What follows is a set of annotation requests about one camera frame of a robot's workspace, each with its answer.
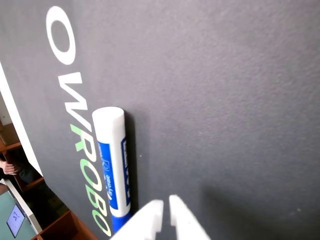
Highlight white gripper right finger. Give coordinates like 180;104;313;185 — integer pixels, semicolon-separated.
168;194;211;240

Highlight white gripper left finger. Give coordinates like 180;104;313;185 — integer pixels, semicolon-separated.
109;199;165;240

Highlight blue whiteboard marker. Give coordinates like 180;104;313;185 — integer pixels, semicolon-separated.
91;106;137;234

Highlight person's hand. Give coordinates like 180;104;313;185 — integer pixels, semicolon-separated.
0;160;19;176

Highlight brown wooden shelf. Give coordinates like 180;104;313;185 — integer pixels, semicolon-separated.
0;119;99;240

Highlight grey WOWROBO mat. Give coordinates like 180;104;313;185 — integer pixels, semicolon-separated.
0;0;320;240

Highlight person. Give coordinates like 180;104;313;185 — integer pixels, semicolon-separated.
0;149;45;185

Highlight silver laptop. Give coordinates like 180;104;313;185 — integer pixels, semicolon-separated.
0;178;44;240

